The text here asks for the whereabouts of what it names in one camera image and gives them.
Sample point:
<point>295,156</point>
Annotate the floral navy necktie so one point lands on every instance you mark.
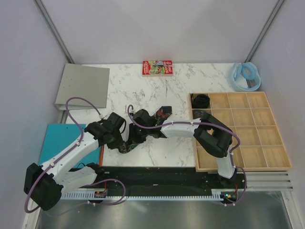
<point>167,113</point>

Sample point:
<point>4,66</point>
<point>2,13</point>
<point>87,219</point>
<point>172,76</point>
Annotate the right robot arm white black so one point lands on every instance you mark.
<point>214,137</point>

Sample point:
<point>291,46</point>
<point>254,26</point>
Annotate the teal book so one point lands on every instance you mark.
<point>60,136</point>

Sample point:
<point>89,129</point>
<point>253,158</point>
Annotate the red illustrated book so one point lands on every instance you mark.
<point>154,68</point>

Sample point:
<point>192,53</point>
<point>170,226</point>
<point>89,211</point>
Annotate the rolled dark patterned tie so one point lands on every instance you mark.
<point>199,113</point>

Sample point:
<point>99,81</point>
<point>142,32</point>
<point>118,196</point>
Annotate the grey ring binder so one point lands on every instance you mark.
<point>90,83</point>

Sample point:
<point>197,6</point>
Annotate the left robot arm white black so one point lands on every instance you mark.
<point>46,183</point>

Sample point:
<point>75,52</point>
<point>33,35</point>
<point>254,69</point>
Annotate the white slotted cable duct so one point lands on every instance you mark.
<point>91,195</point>

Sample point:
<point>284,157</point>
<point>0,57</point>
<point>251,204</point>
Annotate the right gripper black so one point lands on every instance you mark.
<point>132,137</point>

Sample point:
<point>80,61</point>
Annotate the rolled black tie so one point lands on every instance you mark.
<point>200,101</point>

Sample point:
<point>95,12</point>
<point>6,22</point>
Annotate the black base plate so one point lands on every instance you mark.
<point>163,181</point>

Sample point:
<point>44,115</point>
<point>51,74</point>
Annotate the wooden compartment tray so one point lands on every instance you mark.
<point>249,115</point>

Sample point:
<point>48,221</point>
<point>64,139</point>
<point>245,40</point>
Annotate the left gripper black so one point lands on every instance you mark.
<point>116,144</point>

